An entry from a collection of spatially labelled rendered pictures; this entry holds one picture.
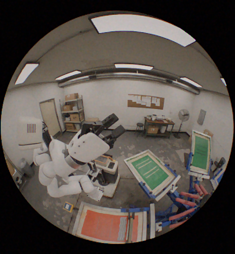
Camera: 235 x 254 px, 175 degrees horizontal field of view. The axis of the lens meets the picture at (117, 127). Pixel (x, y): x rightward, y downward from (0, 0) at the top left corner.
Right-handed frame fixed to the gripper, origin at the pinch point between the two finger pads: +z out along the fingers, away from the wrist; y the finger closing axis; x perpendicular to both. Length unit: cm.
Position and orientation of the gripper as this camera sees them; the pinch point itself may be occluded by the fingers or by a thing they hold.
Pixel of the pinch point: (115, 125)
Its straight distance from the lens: 21.6
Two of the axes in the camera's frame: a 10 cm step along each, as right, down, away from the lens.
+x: 4.4, 5.5, -7.1
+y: 4.2, 5.7, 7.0
